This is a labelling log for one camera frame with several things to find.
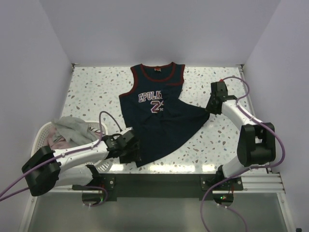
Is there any navy basketball tank top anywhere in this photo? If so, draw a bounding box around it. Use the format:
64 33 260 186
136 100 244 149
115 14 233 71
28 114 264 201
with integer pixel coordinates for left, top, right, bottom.
119 62 210 167

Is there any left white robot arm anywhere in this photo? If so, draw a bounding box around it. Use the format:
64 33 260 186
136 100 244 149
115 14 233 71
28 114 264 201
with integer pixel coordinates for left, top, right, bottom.
22 128 140 197

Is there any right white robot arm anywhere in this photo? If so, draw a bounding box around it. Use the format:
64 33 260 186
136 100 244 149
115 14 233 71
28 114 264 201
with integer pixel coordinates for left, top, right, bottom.
206 81 276 190

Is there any striped white garment in basket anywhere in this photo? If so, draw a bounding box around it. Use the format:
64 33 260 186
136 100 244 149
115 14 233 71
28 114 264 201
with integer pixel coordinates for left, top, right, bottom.
89 126 106 136

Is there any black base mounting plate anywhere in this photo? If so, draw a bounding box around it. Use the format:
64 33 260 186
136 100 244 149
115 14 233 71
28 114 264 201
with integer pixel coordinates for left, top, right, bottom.
72 169 243 202

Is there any grey garment in basket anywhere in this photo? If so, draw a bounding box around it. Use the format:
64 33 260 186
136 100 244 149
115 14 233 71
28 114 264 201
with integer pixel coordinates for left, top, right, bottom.
52 116 97 147

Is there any pink garment in basket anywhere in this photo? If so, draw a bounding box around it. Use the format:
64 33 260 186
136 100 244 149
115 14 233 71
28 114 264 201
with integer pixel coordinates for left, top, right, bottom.
44 126 74 150

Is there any white laundry basket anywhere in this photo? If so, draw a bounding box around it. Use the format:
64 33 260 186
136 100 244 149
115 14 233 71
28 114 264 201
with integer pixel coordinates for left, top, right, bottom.
30 122 112 173

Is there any aluminium frame rail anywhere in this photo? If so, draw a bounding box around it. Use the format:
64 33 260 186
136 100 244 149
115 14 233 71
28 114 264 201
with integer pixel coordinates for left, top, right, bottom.
239 172 287 193

